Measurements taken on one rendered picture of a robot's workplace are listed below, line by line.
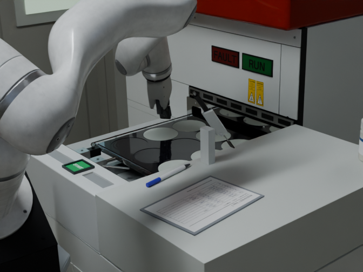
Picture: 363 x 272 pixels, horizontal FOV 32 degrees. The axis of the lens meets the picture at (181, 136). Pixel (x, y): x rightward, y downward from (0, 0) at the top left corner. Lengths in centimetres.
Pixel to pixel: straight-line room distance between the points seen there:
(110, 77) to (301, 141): 168
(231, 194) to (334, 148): 36
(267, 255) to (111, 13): 52
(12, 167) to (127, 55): 57
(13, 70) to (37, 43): 208
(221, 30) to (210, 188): 65
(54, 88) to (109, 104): 221
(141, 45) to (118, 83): 155
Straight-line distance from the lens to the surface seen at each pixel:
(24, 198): 132
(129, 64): 158
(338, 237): 135
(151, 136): 179
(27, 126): 94
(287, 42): 166
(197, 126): 185
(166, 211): 123
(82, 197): 138
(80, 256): 149
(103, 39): 108
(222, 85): 187
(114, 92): 310
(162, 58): 166
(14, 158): 109
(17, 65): 97
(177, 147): 170
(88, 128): 327
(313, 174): 140
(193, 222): 119
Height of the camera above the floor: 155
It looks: 21 degrees down
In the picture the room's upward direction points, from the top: 2 degrees counter-clockwise
